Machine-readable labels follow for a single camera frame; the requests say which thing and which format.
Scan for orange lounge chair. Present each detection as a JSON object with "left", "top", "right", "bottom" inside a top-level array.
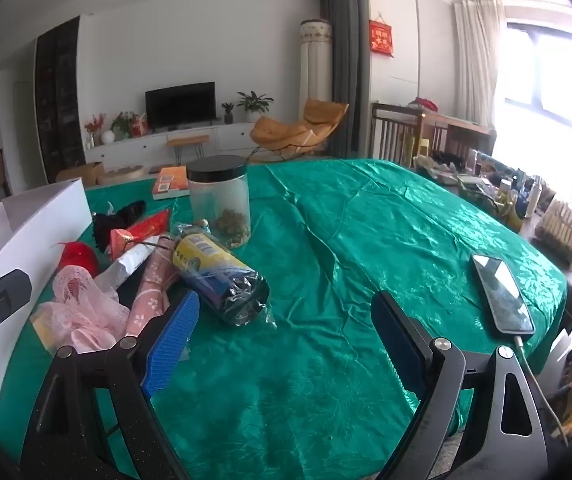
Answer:
[{"left": 250, "top": 98, "right": 349, "bottom": 163}]

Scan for dark wooden chair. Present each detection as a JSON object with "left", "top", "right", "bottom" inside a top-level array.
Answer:
[{"left": 371, "top": 101, "right": 424, "bottom": 168}]

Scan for grey curtain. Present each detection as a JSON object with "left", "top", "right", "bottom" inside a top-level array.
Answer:
[{"left": 320, "top": 0, "right": 371, "bottom": 158}]

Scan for black fabric item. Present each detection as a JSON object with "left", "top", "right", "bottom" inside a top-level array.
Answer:
[{"left": 92, "top": 200, "right": 147, "bottom": 261}]

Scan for white standing air conditioner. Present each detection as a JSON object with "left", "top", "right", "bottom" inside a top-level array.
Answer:
[{"left": 300, "top": 19, "right": 334, "bottom": 126}]

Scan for green plant with red wrap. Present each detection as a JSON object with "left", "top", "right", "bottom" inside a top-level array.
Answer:
[{"left": 110, "top": 111, "right": 149, "bottom": 140}]

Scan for white serrated packet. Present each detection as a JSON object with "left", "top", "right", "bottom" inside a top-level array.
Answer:
[{"left": 98, "top": 247, "right": 161, "bottom": 293}]

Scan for white charging cable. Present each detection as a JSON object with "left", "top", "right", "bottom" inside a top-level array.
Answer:
[{"left": 513, "top": 334, "right": 569, "bottom": 446}]

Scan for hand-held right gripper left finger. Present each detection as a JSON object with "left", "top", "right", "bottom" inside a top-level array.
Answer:
[{"left": 20, "top": 290, "right": 201, "bottom": 480}]

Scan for red foil packet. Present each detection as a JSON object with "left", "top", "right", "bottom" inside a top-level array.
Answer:
[{"left": 110, "top": 209, "right": 171, "bottom": 261}]

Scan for brown cardboard box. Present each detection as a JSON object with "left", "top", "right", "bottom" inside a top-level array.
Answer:
[{"left": 56, "top": 161, "right": 105, "bottom": 186}]

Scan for red wall calendar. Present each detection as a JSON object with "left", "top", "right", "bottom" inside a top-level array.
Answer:
[{"left": 369, "top": 19, "right": 395, "bottom": 58}]

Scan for green satin tablecloth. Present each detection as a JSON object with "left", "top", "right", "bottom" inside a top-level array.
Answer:
[{"left": 0, "top": 159, "right": 569, "bottom": 480}]

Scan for orange paperback book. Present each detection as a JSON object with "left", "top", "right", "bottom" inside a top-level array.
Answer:
[{"left": 152, "top": 166, "right": 190, "bottom": 200}]

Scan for black flat television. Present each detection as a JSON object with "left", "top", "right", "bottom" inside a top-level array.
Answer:
[{"left": 145, "top": 81, "right": 217, "bottom": 128}]

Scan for white television cabinet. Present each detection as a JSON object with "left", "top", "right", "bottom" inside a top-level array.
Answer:
[{"left": 84, "top": 120, "right": 267, "bottom": 171}]

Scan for pink mesh bath pouf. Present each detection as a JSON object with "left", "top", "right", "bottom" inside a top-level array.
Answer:
[{"left": 30, "top": 266, "right": 131, "bottom": 356}]

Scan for clear jar with black lid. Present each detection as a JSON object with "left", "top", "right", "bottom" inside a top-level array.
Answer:
[{"left": 186, "top": 155, "right": 252, "bottom": 250}]

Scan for dark wall panel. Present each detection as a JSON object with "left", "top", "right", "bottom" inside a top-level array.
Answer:
[{"left": 34, "top": 15, "right": 86, "bottom": 184}]

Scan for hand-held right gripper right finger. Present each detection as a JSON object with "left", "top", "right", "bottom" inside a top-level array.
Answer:
[{"left": 370, "top": 290, "right": 552, "bottom": 480}]

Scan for red yarn ball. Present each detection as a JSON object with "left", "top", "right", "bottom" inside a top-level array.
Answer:
[{"left": 58, "top": 241, "right": 100, "bottom": 281}]

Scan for beige sticks pack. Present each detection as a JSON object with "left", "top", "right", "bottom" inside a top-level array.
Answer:
[{"left": 535, "top": 199, "right": 572, "bottom": 262}]

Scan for large green potted plant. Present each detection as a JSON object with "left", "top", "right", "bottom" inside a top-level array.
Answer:
[{"left": 236, "top": 91, "right": 275, "bottom": 123}]

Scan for white curtain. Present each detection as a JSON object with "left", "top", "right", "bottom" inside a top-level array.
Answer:
[{"left": 453, "top": 0, "right": 507, "bottom": 128}]

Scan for cluster of bottles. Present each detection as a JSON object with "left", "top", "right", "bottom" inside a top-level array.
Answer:
[{"left": 413, "top": 149, "right": 557, "bottom": 233}]

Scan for wooden bench with metal legs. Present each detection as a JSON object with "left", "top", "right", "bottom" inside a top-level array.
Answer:
[{"left": 166, "top": 134, "right": 211, "bottom": 166}]

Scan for white cardboard box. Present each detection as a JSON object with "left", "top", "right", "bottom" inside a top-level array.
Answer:
[{"left": 0, "top": 178, "right": 94, "bottom": 436}]

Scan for window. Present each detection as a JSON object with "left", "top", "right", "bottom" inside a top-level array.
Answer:
[{"left": 503, "top": 20, "right": 572, "bottom": 116}]

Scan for red flower bouquet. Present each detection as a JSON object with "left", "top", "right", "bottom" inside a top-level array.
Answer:
[{"left": 84, "top": 113, "right": 106, "bottom": 148}]

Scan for pink flowered pack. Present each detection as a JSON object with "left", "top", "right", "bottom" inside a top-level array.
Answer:
[{"left": 124, "top": 237, "right": 179, "bottom": 338}]

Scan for dark roll with yellow label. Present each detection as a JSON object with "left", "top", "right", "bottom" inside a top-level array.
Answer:
[{"left": 171, "top": 225, "right": 277, "bottom": 331}]

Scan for black smartphone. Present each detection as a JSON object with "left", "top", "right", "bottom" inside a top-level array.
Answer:
[{"left": 472, "top": 253, "right": 537, "bottom": 336}]

